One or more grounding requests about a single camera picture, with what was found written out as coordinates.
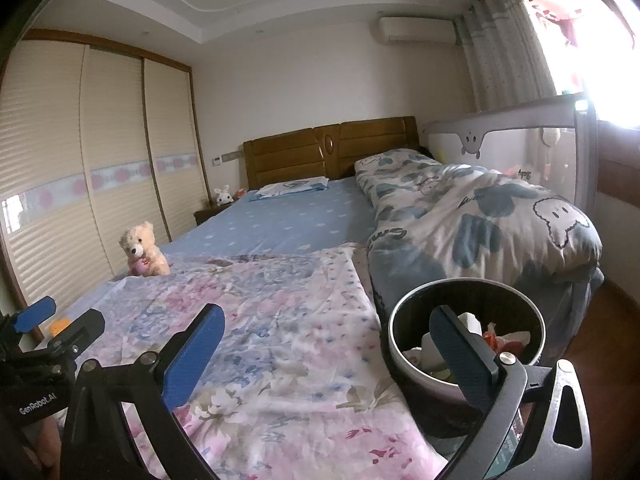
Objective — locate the wooden cabinet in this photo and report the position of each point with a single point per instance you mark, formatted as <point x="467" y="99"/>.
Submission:
<point x="620" y="170"/>

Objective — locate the cream sliding door wardrobe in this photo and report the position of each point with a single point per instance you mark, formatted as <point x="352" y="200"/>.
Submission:
<point x="60" y="160"/>

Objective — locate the white air conditioner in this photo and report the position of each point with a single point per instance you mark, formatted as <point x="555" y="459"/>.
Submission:
<point x="415" y="30"/>

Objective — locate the wooden bed headboard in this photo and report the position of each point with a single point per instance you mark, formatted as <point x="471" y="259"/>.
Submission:
<point x="290" y="155"/>

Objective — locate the blue patterned pillow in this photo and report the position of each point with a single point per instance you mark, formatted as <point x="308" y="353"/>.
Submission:
<point x="290" y="187"/>

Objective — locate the blue dotted bed sheet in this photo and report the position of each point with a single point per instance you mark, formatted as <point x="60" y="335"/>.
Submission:
<point x="280" y="225"/>

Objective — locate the blue and white printed quilt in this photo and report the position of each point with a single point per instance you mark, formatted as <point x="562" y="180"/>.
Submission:
<point x="450" y="210"/>

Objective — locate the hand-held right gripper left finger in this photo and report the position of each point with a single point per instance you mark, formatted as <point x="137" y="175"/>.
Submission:
<point x="195" y="355"/>

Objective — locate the grey bed guard rail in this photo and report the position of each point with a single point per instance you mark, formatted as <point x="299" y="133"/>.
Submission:
<point x="505" y="140"/>

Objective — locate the white and black bin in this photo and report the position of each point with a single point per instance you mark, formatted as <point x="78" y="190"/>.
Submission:
<point x="520" y="305"/>

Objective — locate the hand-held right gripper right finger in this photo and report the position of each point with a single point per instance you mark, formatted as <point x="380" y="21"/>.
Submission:
<point x="460" y="355"/>

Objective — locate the dark wooden nightstand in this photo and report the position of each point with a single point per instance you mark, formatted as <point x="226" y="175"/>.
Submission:
<point x="207" y="214"/>

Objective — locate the grey patterned curtain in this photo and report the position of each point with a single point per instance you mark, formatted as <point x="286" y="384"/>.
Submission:
<point x="505" y="50"/>

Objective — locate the bright window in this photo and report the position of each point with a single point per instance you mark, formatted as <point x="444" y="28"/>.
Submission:
<point x="600" y="60"/>

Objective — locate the white paper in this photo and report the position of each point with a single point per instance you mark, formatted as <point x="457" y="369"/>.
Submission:
<point x="515" y="341"/>

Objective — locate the red wrapper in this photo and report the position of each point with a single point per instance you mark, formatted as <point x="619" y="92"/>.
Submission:
<point x="491" y="336"/>

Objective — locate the cream teddy bear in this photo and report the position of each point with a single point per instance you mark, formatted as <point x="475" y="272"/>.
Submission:
<point x="140" y="245"/>

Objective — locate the white rabbit plush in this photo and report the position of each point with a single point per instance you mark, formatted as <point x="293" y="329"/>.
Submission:
<point x="224" y="196"/>

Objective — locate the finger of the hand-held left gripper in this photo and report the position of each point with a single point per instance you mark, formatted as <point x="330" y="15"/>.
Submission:
<point x="80" y="330"/>
<point x="35" y="314"/>

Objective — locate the pink floral blanket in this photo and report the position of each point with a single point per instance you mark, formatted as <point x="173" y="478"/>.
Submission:
<point x="290" y="350"/>

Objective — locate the person's left hand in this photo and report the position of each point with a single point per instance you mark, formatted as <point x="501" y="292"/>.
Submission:
<point x="50" y="440"/>

